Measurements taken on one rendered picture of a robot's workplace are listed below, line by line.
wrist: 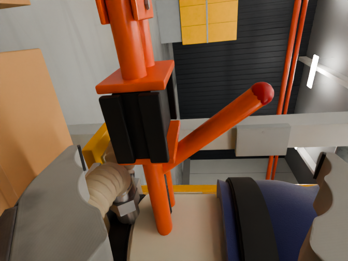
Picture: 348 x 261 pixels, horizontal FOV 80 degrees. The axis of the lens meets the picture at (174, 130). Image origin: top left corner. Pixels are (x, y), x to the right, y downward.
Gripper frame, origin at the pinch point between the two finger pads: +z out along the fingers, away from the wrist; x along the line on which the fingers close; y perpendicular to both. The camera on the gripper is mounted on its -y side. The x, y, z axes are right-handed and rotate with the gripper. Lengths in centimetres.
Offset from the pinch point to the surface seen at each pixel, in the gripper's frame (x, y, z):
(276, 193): 12.2, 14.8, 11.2
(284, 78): 356, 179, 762
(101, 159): -14.2, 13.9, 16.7
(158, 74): -3.1, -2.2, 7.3
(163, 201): -3.0, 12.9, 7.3
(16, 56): -30.7, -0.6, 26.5
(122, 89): -5.9, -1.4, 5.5
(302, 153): 568, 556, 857
